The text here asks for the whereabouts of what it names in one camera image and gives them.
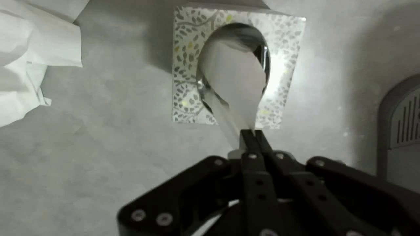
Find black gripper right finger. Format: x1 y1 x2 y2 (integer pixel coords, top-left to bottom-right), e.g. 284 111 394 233
254 130 420 236

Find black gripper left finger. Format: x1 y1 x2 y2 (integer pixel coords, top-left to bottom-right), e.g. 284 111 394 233
117 130 281 236

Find grey patterned tissue box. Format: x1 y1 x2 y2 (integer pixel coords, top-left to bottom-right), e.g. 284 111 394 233
171 4 307 130

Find grey single-serve coffee maker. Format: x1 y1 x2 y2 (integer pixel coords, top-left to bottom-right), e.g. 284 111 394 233
377 74 420 195

